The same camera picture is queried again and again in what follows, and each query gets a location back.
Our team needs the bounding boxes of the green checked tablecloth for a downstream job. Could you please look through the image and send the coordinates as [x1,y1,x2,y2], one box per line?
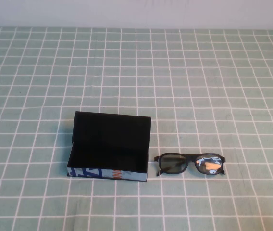
[0,26,273,231]

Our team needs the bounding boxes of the black framed glasses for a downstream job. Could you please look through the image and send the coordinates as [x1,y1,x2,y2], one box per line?
[154,152,226,177]

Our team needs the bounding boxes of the black patterned glasses case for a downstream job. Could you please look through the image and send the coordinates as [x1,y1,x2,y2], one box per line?
[66,111,153,184]

